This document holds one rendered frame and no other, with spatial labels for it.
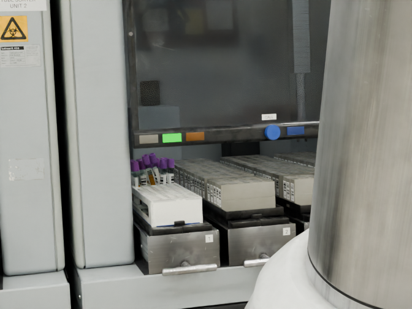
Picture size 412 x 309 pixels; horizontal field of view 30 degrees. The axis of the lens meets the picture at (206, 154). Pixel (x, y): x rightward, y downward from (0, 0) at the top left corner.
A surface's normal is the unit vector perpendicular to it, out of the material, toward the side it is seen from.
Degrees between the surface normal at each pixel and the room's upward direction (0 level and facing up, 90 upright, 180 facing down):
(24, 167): 90
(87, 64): 90
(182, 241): 90
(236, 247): 90
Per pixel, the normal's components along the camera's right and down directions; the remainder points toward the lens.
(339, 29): -0.97, 0.10
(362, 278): -0.62, 0.36
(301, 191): 0.24, 0.08
